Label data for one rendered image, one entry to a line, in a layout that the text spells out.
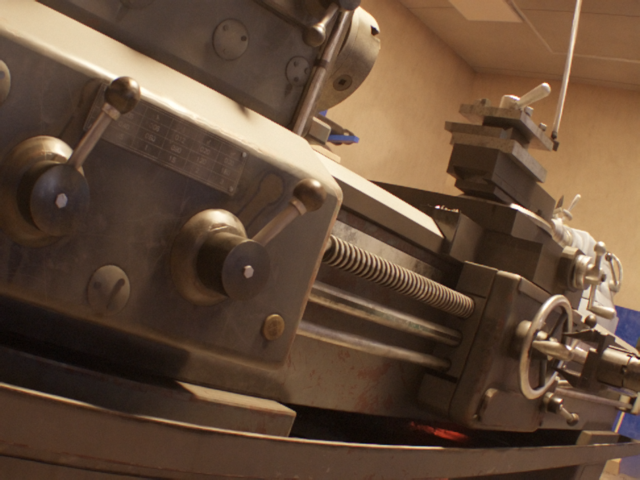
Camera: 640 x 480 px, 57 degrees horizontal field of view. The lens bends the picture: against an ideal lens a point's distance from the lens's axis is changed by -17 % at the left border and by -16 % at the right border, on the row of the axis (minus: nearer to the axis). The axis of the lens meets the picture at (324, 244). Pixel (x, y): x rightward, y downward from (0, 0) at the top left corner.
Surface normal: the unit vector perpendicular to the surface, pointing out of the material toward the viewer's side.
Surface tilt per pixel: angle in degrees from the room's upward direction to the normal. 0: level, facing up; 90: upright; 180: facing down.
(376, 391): 90
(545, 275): 90
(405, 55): 90
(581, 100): 90
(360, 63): 102
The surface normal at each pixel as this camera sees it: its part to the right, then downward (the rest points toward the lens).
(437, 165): 0.69, 0.18
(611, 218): -0.64, -0.28
